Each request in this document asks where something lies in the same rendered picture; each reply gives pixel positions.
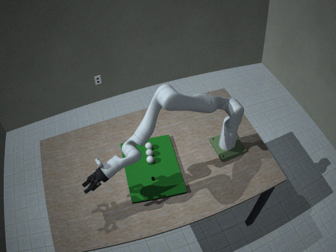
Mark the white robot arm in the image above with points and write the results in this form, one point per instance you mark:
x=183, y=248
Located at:
x=168, y=98

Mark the green golf mat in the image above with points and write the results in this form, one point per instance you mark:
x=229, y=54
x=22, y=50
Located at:
x=157, y=180

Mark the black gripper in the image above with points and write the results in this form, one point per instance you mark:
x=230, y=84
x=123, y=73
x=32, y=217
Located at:
x=94, y=180

